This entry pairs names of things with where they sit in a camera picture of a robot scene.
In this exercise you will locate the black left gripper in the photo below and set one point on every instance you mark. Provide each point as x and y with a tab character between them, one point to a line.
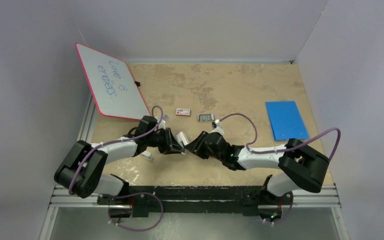
174	147

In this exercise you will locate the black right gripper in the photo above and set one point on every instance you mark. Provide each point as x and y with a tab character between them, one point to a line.
197	145

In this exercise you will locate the staple tray with staples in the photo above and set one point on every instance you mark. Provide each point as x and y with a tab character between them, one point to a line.
206	117

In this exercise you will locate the white stapler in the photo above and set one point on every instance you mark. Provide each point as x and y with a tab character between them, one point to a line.
183	140

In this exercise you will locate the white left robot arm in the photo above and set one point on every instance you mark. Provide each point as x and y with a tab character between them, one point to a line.
81	171

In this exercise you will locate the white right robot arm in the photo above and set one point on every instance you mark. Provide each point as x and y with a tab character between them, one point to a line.
302	167

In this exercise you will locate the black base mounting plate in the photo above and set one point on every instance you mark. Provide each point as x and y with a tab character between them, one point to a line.
247	200

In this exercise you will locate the red framed whiteboard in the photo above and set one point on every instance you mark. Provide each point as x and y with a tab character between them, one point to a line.
112	85

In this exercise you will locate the blue notebook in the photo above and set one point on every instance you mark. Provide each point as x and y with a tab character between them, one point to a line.
286	121

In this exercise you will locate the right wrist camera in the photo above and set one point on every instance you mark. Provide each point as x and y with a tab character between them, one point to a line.
217	128

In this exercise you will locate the aluminium frame rail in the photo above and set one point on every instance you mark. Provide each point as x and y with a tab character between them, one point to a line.
327	198

